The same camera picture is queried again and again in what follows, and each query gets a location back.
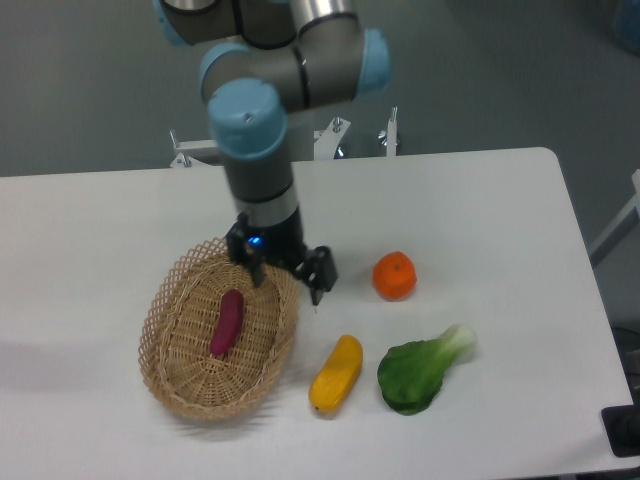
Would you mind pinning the black device at table edge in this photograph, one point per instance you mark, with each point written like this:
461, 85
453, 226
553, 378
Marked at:
622, 428

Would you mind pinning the yellow mango-like fruit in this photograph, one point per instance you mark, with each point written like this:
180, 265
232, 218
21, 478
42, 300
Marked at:
336, 379

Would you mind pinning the oval wicker basket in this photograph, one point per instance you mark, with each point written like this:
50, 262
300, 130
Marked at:
174, 348

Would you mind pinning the green bok choy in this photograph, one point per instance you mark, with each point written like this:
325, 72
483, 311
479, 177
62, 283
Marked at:
411, 375

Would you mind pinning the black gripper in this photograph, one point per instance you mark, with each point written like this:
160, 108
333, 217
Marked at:
282, 246

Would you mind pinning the purple sweet potato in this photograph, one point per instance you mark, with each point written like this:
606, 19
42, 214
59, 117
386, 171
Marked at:
230, 321

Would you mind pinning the orange tangerine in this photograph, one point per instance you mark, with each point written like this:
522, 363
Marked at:
394, 276

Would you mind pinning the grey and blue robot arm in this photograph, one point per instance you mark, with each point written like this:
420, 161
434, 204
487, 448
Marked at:
267, 61

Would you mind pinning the white frame at right edge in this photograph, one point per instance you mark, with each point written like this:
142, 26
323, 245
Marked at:
617, 229

